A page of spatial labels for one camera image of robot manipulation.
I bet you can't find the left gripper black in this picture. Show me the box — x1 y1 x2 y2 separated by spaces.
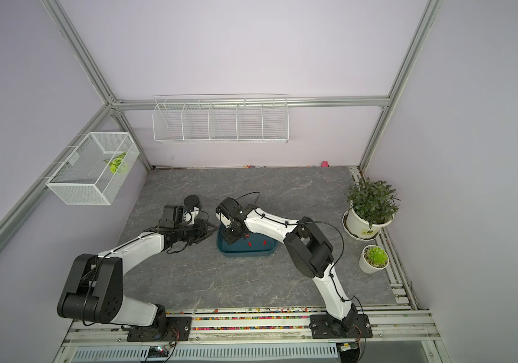
175 218 218 245

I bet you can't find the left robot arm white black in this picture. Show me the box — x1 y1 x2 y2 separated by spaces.
57 219 218 328

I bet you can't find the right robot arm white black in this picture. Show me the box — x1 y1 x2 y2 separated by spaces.
216 207 358 325

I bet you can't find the teal plastic storage box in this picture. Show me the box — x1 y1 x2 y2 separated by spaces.
217 226 279 257

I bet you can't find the black round container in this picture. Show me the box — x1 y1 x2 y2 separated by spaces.
183 195 201 210

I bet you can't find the green toy in basket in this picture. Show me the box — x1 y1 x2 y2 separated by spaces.
104 152 128 175

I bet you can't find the white pot leafy plant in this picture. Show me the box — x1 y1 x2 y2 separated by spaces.
345 178 401 240

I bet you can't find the small white pot succulent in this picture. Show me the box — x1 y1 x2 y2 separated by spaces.
359 245 389 275

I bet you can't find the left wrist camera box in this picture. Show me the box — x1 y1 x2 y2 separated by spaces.
159 205 184 229

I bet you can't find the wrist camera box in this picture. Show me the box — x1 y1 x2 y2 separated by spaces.
215 197 243 219
159 205 184 229

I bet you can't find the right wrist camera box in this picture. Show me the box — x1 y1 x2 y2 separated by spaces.
215 197 243 219

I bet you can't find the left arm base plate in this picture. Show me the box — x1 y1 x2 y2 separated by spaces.
127 316 192 343

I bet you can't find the white wire basket left wall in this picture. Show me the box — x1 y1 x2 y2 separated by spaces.
46 132 139 206

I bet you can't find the white wire wall shelf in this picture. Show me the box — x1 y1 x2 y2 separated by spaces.
152 94 290 144

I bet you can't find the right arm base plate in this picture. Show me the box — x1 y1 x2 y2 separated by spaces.
308 313 373 340

